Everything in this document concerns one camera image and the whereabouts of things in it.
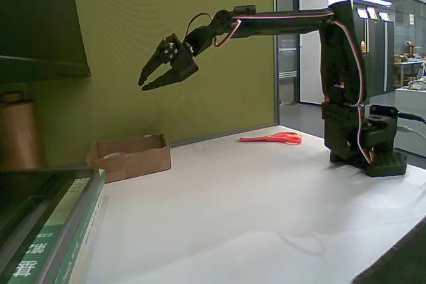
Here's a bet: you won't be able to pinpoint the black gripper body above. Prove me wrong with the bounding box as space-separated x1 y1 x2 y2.
164 33 200 84

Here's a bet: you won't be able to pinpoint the brown cardboard box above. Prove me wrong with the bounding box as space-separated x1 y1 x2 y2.
87 134 172 184

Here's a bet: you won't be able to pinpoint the brown paper roll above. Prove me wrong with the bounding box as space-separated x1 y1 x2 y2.
0 92 47 169

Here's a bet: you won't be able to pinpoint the olive green partition panel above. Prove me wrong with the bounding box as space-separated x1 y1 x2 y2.
28 0 280 168

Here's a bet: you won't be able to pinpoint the orange scissors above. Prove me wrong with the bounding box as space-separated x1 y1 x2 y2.
239 132 303 146

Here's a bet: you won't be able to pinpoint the dark green metal shelf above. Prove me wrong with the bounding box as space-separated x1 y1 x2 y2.
0 0 92 82

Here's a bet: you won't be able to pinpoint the green books stack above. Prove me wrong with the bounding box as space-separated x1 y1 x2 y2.
0 166 101 265

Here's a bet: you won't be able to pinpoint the green book with white characters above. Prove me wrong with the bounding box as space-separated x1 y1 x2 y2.
5 176 93 281

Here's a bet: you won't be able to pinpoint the green spined book white pages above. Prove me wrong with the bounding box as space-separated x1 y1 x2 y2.
36 169 109 284

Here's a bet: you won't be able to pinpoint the cluttered background desk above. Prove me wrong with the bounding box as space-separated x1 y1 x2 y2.
394 40 426 92

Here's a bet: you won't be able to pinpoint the glass door with metal frame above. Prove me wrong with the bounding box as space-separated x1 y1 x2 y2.
275 0 300 107

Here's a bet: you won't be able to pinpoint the black cable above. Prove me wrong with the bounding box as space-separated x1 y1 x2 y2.
397 110 426 124

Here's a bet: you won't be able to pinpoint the grey cable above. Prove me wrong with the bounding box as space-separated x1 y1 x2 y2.
397 126 426 138

